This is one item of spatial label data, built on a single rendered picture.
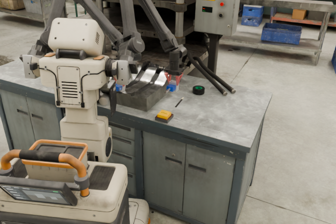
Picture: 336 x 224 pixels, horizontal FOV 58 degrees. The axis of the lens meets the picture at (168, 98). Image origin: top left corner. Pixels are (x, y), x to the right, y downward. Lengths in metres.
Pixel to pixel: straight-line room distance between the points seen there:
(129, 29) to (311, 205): 1.83
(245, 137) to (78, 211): 0.88
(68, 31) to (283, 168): 2.10
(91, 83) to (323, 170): 2.18
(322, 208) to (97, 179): 1.76
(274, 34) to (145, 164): 3.83
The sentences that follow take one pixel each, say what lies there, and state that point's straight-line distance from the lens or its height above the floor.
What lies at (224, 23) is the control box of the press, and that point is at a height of 1.16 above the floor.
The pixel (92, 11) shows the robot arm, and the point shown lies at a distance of 1.82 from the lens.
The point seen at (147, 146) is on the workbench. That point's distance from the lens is 1.94.
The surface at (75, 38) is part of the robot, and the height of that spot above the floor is 1.32.
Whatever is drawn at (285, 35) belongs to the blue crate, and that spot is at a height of 0.38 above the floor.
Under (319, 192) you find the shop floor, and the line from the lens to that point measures 2.72.
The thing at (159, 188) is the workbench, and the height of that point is 0.25.
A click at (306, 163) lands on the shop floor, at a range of 2.98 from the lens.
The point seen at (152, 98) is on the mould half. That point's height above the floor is 0.86.
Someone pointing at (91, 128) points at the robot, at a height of 0.88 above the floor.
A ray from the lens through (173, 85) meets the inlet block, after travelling 1.80.
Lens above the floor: 1.70
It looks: 27 degrees down
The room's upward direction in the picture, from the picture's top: 1 degrees clockwise
